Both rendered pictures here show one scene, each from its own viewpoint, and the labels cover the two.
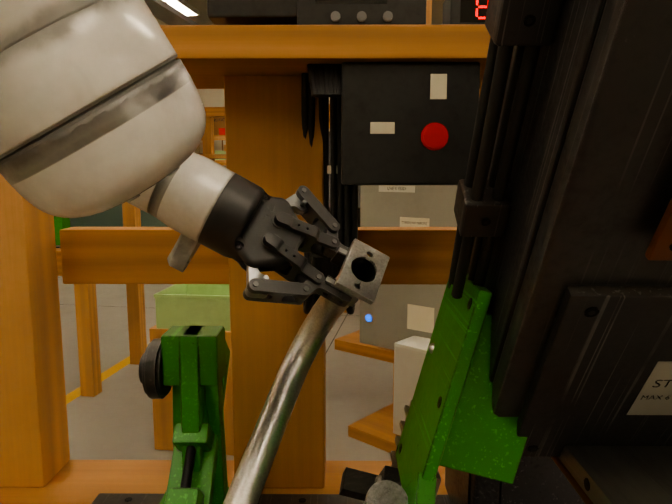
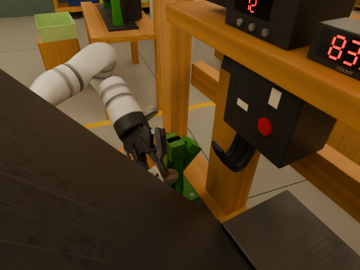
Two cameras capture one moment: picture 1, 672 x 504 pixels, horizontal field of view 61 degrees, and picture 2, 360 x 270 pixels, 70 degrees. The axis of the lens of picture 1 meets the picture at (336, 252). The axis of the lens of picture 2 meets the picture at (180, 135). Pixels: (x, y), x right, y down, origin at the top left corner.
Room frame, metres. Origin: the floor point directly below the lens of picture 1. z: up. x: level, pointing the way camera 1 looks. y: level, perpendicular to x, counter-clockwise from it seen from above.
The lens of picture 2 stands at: (0.41, -0.37, 1.68)
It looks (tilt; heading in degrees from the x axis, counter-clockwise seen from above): 39 degrees down; 60
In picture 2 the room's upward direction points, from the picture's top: 1 degrees clockwise
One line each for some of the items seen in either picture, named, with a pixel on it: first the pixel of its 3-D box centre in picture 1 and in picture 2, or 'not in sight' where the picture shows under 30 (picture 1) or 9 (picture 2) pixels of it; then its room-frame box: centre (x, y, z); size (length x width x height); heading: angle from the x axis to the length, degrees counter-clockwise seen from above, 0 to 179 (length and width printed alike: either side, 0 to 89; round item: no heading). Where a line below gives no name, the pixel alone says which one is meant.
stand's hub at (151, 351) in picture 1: (155, 368); not in sight; (0.70, 0.23, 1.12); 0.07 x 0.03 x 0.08; 0
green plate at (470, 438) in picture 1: (471, 385); not in sight; (0.51, -0.13, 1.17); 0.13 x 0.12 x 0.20; 90
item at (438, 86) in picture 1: (404, 127); (278, 103); (0.78, -0.09, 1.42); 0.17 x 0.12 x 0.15; 90
